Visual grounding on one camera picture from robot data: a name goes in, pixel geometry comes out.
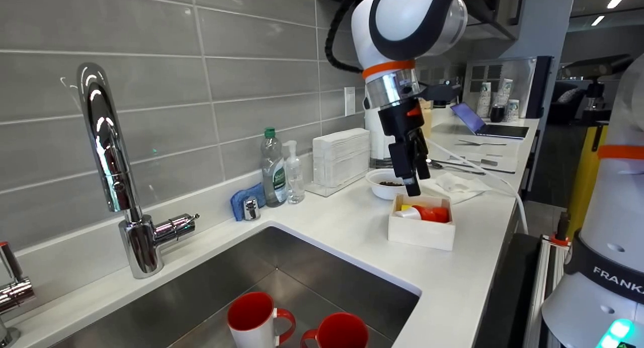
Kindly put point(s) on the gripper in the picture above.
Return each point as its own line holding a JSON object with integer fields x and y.
{"x": 400, "y": 121}

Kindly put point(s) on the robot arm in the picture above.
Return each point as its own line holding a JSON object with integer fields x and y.
{"x": 402, "y": 16}

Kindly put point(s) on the brown box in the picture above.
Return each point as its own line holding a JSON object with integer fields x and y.
{"x": 427, "y": 121}

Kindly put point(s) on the white wooden box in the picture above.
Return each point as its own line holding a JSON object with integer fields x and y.
{"x": 420, "y": 235}

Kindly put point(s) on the brown food pieces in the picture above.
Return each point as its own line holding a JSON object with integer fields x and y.
{"x": 388, "y": 183}

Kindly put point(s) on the metal spoon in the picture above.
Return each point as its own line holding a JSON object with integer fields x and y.
{"x": 453, "y": 168}

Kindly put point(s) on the white bowl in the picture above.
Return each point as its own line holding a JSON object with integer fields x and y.
{"x": 380, "y": 189}

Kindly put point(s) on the white paper napkin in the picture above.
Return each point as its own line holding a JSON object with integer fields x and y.
{"x": 460, "y": 187}

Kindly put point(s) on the white plastic toy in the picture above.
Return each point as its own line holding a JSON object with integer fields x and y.
{"x": 407, "y": 213}

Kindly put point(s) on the metal knife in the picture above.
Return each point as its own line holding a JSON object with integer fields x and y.
{"x": 478, "y": 163}

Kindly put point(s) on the metal fork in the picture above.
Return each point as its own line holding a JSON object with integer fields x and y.
{"x": 480, "y": 143}

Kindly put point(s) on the paper towels in clear holder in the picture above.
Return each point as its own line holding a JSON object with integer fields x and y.
{"x": 341, "y": 154}

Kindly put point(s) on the open laptop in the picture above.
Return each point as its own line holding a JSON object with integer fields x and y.
{"x": 495, "y": 130}

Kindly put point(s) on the black cup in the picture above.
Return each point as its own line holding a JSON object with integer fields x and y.
{"x": 497, "y": 114}

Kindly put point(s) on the stack of paper cups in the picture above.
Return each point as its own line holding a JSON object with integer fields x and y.
{"x": 503, "y": 99}

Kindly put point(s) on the clear pump bottle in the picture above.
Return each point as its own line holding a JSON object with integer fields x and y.
{"x": 295, "y": 179}

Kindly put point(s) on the clear dish soap bottle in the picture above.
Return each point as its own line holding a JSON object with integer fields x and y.
{"x": 273, "y": 174}

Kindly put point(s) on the steel sink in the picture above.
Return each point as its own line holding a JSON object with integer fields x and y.
{"x": 302, "y": 282}

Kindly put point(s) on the chrome sink button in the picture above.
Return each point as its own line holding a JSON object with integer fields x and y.
{"x": 251, "y": 209}

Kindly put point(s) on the blue sponge cloth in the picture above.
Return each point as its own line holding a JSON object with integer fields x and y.
{"x": 240, "y": 202}

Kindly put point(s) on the red and white mug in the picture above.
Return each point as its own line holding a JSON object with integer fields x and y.
{"x": 337, "y": 333}
{"x": 251, "y": 320}

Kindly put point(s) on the tall chrome tap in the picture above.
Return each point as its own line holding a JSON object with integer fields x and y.
{"x": 108, "y": 152}

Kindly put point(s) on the small chrome tap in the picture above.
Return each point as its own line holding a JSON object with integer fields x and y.
{"x": 12, "y": 292}

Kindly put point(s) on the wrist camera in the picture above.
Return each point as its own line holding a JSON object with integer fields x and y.
{"x": 443, "y": 92}

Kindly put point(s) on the white wall socket plate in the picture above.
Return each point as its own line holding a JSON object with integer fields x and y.
{"x": 349, "y": 101}

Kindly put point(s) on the dark wall cabinet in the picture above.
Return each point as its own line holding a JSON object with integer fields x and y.
{"x": 490, "y": 8}

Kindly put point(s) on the yellow post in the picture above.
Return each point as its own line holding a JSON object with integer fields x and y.
{"x": 586, "y": 177}

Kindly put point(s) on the camera on tripod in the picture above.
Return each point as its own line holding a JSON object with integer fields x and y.
{"x": 596, "y": 69}

